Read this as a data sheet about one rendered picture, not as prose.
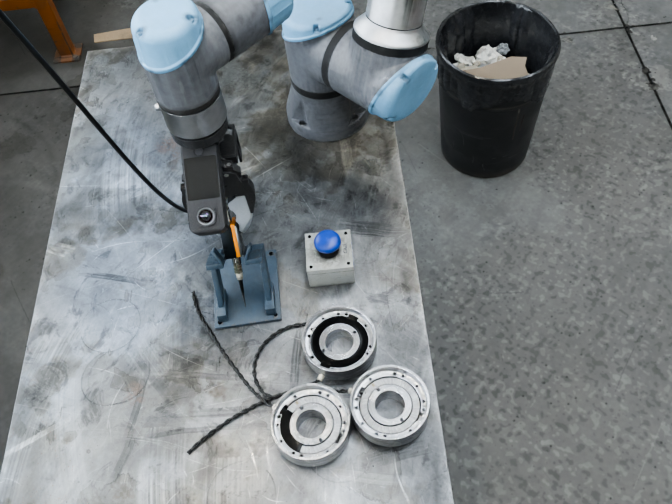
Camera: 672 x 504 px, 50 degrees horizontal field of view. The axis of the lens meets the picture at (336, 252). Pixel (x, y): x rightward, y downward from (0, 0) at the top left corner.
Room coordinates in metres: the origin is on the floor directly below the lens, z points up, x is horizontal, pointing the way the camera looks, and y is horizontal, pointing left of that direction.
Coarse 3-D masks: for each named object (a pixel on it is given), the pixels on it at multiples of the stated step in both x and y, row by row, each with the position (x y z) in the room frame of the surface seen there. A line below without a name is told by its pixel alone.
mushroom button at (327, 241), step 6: (318, 234) 0.63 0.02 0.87; (324, 234) 0.63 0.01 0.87; (330, 234) 0.63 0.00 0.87; (336, 234) 0.63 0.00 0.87; (318, 240) 0.62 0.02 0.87; (324, 240) 0.62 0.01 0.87; (330, 240) 0.62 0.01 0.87; (336, 240) 0.62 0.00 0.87; (318, 246) 0.61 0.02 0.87; (324, 246) 0.61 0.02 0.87; (330, 246) 0.61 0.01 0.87; (336, 246) 0.61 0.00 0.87; (324, 252) 0.60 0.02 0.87; (330, 252) 0.60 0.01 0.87
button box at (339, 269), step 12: (312, 240) 0.64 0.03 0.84; (348, 240) 0.63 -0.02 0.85; (312, 252) 0.62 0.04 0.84; (336, 252) 0.61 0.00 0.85; (348, 252) 0.61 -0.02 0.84; (312, 264) 0.60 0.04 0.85; (324, 264) 0.60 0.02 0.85; (336, 264) 0.59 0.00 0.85; (348, 264) 0.59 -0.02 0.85; (312, 276) 0.59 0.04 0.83; (324, 276) 0.59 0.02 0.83; (336, 276) 0.59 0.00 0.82; (348, 276) 0.59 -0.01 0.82
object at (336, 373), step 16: (320, 320) 0.51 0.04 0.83; (368, 320) 0.49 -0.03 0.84; (304, 336) 0.49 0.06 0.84; (320, 336) 0.49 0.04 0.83; (336, 336) 0.49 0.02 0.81; (352, 336) 0.48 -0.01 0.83; (368, 336) 0.48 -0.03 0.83; (304, 352) 0.46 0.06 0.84; (352, 352) 0.45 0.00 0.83; (368, 352) 0.45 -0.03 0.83; (320, 368) 0.43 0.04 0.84; (336, 368) 0.43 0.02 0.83; (352, 368) 0.42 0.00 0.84
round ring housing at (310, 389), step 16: (304, 384) 0.41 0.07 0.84; (320, 384) 0.41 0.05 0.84; (288, 400) 0.40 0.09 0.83; (336, 400) 0.39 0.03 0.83; (272, 416) 0.37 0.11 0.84; (304, 416) 0.38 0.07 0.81; (320, 416) 0.38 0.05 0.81; (272, 432) 0.35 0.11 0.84; (288, 448) 0.33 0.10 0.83; (336, 448) 0.32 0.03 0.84; (304, 464) 0.31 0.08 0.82; (320, 464) 0.31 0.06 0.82
